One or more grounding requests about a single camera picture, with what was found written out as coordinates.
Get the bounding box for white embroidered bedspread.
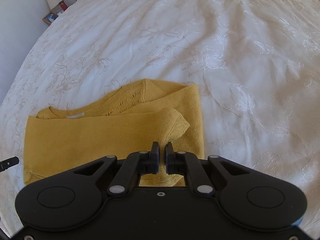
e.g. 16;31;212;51
1;0;319;238

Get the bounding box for yellow knit sweater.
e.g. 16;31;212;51
23;79;204;184

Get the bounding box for right framed photo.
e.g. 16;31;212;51
42;11;58;25

